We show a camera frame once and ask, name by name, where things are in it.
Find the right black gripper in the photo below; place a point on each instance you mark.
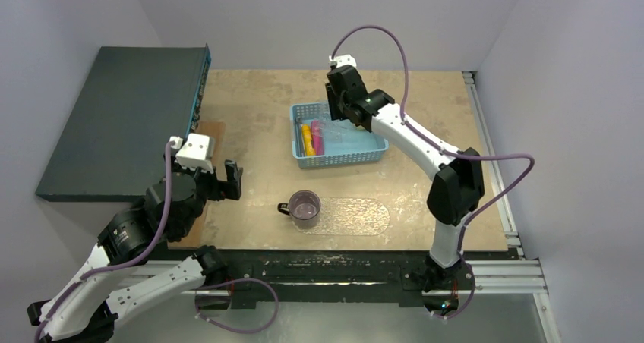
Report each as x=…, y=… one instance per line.
x=340, y=95

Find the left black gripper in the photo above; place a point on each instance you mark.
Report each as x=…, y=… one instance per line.
x=230, y=188

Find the clear plastic packaging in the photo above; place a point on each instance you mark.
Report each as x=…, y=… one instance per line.
x=337, y=134

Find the pink toothpaste tube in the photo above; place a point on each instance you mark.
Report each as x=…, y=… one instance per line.
x=317, y=138

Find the light blue perforated basket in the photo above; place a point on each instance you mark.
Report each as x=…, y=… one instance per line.
x=366, y=147

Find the purple translucent mug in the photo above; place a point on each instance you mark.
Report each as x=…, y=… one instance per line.
x=303, y=208

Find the clear textured oval tray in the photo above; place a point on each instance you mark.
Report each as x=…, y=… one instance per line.
x=347, y=216

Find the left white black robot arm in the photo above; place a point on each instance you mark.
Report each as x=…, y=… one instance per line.
x=91, y=306

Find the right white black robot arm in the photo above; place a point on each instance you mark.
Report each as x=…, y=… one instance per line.
x=457, y=183

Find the grey toothbrush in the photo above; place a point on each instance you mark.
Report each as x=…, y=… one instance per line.
x=299, y=138

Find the yellow toothpaste tube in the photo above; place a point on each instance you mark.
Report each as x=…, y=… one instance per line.
x=307, y=138

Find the dark grey flat box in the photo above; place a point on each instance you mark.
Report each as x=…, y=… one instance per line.
x=132, y=101

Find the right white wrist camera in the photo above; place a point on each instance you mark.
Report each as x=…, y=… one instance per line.
x=336, y=61

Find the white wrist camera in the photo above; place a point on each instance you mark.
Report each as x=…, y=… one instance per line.
x=336, y=61
x=193, y=152

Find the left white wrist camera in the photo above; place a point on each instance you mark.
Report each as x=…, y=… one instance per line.
x=193, y=152

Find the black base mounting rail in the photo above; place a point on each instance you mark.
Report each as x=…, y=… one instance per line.
x=397, y=277

